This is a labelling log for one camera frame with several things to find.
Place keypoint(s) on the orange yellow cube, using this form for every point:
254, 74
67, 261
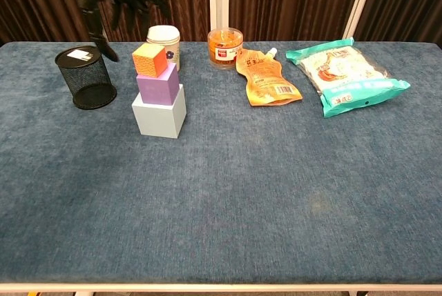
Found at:
148, 59

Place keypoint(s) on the purple cube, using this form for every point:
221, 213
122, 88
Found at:
155, 87

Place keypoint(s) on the white paper cup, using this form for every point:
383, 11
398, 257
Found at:
169, 39

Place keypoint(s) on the black mesh pen holder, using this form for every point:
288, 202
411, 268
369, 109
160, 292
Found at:
86, 78

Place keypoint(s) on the clear jar orange contents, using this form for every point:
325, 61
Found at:
225, 51

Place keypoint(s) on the light blue cube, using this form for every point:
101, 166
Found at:
162, 120

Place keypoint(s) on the orange spout pouch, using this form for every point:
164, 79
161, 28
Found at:
266, 78

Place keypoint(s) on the blue table cover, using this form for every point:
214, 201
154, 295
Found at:
241, 189

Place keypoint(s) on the teal noodle packet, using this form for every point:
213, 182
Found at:
345, 75

